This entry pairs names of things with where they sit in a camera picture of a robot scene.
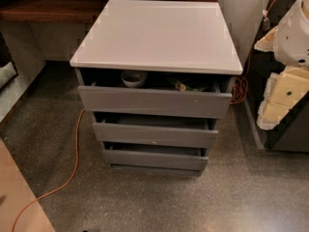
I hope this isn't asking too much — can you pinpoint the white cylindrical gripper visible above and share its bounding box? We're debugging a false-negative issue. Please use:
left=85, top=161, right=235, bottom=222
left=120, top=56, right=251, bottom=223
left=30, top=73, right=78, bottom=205
left=254, top=0, right=309, bottom=131

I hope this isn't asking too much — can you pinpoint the green rice chip bag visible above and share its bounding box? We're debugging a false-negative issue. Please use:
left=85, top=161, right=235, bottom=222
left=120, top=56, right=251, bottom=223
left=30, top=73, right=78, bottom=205
left=175, top=79, right=210, bottom=92

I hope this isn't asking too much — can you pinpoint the grey top drawer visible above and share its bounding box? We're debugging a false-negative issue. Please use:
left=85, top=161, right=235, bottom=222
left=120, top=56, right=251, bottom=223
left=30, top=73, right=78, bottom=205
left=78, top=85, right=232, bottom=119

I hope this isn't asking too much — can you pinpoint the grey drawer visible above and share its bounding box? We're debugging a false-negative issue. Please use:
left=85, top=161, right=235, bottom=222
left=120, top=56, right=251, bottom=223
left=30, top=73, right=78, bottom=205
left=93, top=114, right=218, bottom=148
left=102, top=142, right=209, bottom=171
left=78, top=85, right=232, bottom=119

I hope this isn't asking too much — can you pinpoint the grey drawer cabinet white top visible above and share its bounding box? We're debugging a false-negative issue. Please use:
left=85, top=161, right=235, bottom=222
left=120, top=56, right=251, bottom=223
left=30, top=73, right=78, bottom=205
left=70, top=0, right=242, bottom=176

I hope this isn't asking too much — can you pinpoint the grey middle drawer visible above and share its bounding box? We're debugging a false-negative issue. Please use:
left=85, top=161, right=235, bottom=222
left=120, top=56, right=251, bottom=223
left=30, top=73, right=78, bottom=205
left=93, top=114, right=218, bottom=148

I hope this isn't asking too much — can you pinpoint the grey bottom drawer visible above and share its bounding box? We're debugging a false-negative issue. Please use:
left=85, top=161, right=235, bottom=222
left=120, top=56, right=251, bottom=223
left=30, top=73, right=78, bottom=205
left=102, top=142, right=209, bottom=171

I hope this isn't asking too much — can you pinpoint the dark side cabinet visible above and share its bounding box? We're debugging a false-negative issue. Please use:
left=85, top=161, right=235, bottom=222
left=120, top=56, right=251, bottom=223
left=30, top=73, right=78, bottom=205
left=245, top=0, right=309, bottom=153

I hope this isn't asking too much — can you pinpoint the white ceramic bowl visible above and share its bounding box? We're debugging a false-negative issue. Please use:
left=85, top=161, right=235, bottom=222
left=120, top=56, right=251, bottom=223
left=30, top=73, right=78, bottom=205
left=121, top=71, right=148, bottom=88

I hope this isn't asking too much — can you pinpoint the dark wooden shelf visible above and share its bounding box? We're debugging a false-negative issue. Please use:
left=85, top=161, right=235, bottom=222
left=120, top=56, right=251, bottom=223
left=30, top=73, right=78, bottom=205
left=0, top=0, right=218, bottom=25

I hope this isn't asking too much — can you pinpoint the dark framed panel at left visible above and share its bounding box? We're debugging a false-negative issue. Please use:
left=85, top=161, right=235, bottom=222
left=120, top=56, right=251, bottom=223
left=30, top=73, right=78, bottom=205
left=0, top=32, right=18, bottom=91

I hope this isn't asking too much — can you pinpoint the orange extension cable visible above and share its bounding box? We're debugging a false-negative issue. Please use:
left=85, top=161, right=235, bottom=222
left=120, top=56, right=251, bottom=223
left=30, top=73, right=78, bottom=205
left=11, top=0, right=309, bottom=232

